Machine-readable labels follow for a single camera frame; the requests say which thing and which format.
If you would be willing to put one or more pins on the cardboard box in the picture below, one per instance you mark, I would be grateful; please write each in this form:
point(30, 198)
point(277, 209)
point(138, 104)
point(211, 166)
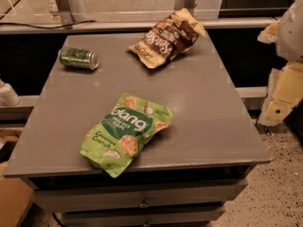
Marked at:
point(14, 193)

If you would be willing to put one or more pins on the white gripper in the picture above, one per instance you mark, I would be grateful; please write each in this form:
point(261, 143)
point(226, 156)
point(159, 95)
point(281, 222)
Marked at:
point(291, 35)

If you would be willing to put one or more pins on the white pipe at left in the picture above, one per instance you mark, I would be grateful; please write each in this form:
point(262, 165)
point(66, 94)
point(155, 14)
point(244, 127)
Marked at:
point(8, 95)

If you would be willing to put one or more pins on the upper drawer knob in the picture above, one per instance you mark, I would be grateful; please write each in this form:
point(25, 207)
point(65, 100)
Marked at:
point(143, 204)

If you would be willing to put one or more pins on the green rice chip bag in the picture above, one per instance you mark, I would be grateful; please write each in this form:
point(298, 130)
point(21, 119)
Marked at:
point(121, 135)

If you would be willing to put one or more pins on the grey drawer cabinet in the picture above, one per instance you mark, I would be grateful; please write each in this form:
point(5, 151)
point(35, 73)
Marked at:
point(186, 172)

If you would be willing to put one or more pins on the green soda can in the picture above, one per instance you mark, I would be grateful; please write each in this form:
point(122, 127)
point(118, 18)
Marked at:
point(78, 58)

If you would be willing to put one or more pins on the grey metal post left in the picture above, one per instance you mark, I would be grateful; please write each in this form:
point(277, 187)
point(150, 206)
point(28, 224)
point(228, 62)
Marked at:
point(69, 11)

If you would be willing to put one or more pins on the brown chip bag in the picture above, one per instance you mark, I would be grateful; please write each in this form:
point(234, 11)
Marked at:
point(174, 35)

